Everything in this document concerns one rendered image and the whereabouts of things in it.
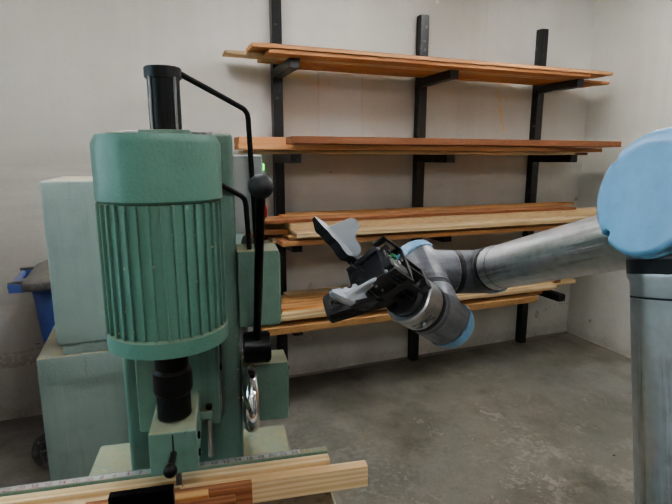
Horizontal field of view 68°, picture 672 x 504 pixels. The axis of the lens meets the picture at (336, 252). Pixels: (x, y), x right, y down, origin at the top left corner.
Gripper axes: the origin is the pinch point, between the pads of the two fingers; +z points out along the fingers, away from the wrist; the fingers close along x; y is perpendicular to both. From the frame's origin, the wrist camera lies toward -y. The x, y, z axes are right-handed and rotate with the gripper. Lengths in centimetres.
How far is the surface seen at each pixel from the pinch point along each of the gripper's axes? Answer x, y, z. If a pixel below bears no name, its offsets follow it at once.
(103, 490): 16, -49, 2
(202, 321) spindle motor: 5.4, -16.1, 8.0
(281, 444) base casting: -1, -51, -41
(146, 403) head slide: 3.8, -41.9, 0.3
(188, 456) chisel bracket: 16.4, -32.7, -2.0
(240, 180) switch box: -32.9, -14.9, -0.6
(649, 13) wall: -258, 146, -241
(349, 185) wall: -205, -68, -151
